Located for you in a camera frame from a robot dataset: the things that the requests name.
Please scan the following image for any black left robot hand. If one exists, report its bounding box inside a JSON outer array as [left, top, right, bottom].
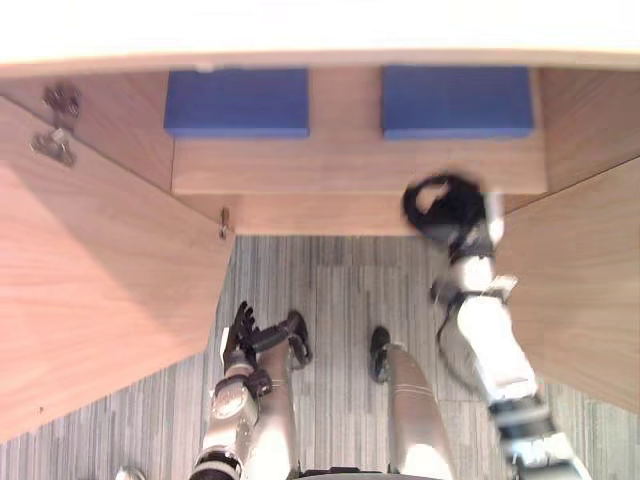
[[223, 300, 293, 362]]

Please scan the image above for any dark left robot foot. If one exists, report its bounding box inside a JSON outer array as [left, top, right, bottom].
[[285, 310, 314, 371]]

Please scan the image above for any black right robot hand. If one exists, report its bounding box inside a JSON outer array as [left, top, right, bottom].
[[402, 171, 506, 250]]

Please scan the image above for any silver right robot leg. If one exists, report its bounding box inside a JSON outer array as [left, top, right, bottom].
[[385, 342, 459, 480]]

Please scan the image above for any dark right robot foot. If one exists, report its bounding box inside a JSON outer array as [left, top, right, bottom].
[[369, 325, 393, 385]]

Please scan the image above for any wooden cabinet door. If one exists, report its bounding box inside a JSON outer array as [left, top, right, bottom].
[[0, 94, 235, 444], [492, 154, 640, 415]]

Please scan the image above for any silver left robot leg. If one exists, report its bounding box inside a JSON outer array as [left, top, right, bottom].
[[244, 335, 301, 480]]

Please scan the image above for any silver robot leg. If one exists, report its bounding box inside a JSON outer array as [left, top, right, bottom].
[[244, 335, 301, 480], [385, 342, 459, 480]]

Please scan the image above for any dark robot foot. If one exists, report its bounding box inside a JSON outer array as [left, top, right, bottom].
[[285, 310, 314, 371], [369, 325, 393, 385]]

